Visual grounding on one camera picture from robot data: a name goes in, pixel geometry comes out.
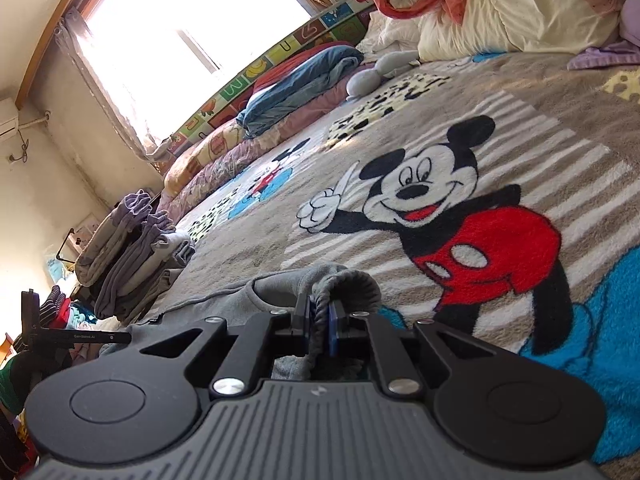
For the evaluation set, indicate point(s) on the grey hoodie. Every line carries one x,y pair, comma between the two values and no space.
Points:
225,294

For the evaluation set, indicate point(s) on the black metal rack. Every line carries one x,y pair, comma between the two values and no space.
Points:
67,245

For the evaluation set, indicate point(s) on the pink floral quilt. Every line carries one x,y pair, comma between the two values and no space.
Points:
225,156

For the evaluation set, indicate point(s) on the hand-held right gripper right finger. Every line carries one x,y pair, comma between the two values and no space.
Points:
332,330

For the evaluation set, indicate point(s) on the purple cloth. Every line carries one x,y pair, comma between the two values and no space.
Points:
607,55

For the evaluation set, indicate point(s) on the folded white grey garment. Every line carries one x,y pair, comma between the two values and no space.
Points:
172,249

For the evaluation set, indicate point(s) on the white air conditioner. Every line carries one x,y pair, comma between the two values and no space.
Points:
7,117

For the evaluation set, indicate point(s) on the window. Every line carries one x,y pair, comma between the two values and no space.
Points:
200,15

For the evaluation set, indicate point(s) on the folded grey purple blanket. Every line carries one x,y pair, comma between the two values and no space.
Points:
107,240

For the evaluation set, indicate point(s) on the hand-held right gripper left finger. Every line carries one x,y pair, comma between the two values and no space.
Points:
311,321

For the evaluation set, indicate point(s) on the printed cartoon blanket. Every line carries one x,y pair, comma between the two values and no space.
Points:
500,125

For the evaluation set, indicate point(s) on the folded blue quilt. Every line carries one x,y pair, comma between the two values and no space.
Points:
300,80

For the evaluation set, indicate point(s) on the sheer curtain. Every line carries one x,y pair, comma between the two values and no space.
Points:
116,102

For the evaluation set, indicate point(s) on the heap of colourful clothes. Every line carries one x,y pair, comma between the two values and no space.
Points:
70,307

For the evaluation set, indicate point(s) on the pile of folded purple clothes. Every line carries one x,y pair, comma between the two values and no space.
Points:
135,260

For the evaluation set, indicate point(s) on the light blue bag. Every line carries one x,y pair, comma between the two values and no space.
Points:
54,266

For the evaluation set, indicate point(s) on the cream duvet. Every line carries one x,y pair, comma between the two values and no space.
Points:
520,15

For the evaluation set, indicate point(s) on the white crumpled bedding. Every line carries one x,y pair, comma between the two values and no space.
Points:
392,35

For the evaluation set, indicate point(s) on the grey white plush toy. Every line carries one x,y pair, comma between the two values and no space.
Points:
365,83

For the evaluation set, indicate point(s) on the colourful alphabet foam mat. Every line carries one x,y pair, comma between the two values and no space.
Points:
299,36

